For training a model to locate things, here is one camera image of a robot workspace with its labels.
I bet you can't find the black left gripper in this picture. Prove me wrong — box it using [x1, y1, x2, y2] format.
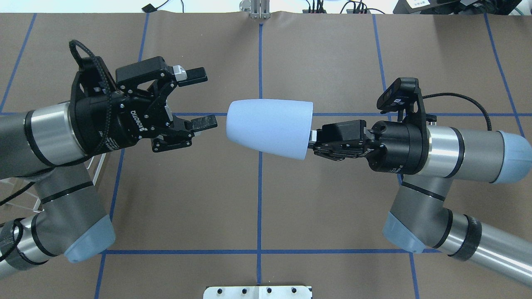
[70, 56, 218, 155]

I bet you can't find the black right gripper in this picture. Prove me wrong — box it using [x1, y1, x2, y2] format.
[308, 120, 428, 175]

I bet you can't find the light blue plastic cup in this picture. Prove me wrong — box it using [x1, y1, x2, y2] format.
[226, 99, 313, 160]

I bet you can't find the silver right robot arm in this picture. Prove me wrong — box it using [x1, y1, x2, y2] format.
[308, 120, 531, 287]

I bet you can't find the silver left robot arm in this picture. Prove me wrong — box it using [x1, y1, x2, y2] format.
[1, 56, 218, 278]

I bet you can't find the aluminium frame post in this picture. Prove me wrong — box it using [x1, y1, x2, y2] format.
[239, 0, 271, 20]

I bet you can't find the black right camera cable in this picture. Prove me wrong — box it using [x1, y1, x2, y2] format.
[422, 92, 493, 132]

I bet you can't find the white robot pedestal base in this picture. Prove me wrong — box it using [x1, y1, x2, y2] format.
[203, 285, 313, 299]

